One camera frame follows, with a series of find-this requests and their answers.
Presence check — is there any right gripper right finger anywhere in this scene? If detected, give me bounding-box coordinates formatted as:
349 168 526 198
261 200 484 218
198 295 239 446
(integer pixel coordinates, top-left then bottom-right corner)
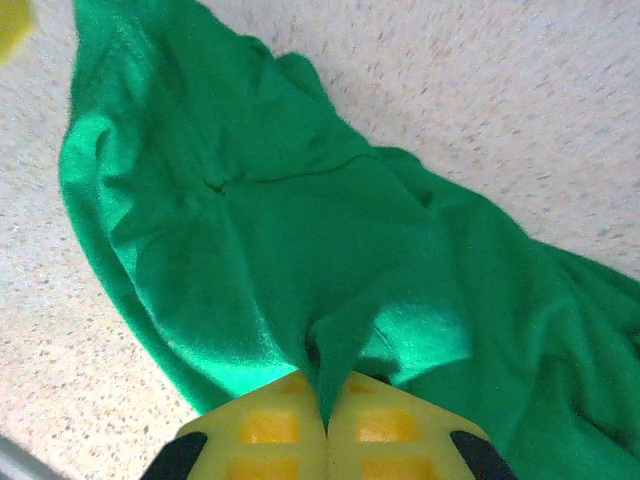
325 372 521 480

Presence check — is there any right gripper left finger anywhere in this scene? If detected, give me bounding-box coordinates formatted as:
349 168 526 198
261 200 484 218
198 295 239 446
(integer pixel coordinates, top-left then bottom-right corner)
149 370 329 480

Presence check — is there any green t-shirt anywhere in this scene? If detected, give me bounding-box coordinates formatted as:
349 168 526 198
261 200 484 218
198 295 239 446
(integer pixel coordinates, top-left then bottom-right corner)
58 0 640 480

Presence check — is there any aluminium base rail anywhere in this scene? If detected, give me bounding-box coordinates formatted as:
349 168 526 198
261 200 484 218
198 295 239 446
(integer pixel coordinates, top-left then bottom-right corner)
0 433 54 480

